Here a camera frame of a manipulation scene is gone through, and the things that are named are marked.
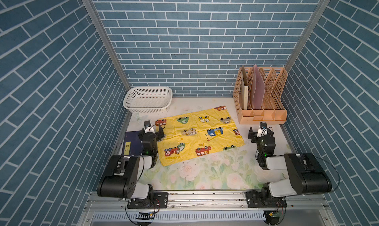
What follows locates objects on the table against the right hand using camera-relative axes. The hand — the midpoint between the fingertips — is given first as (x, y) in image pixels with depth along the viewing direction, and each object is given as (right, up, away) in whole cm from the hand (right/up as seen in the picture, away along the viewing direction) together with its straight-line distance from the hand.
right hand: (260, 128), depth 90 cm
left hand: (-65, +1, -1) cm, 65 cm away
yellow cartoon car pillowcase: (-40, -5, +9) cm, 41 cm away
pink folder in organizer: (+5, +26, +14) cm, 30 cm away
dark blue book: (-81, -11, +1) cm, 81 cm away
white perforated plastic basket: (-80, +19, +29) cm, 87 cm away
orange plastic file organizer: (+14, +10, +12) cm, 21 cm away
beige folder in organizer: (-10, +24, -1) cm, 26 cm away
